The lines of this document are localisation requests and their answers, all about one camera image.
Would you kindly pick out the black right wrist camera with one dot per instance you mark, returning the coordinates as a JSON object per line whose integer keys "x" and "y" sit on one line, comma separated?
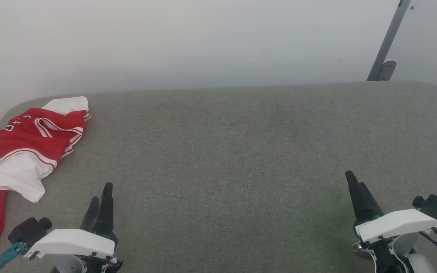
{"x": 436, "y": 207}

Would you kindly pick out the grey metal pole with bracket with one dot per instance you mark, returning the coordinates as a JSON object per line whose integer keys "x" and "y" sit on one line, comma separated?
{"x": 387, "y": 43}

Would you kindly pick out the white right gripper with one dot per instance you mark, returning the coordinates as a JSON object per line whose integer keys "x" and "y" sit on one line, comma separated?
{"x": 393, "y": 225}

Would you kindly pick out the teal left camera connector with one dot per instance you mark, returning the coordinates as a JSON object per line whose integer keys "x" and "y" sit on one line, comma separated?
{"x": 8, "y": 256}

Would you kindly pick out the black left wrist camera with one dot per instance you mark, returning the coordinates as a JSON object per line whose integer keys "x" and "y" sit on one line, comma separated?
{"x": 29, "y": 229}

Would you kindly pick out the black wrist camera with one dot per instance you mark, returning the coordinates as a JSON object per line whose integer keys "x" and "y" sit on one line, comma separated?
{"x": 436, "y": 207}
{"x": 29, "y": 229}

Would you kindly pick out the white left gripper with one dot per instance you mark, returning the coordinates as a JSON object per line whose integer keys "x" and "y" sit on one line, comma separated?
{"x": 74, "y": 242}

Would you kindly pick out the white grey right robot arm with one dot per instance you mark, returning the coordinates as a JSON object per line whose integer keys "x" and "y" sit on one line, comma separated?
{"x": 422, "y": 265}

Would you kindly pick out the red and white sports jersey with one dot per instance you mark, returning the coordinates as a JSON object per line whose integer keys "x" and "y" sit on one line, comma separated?
{"x": 25, "y": 140}

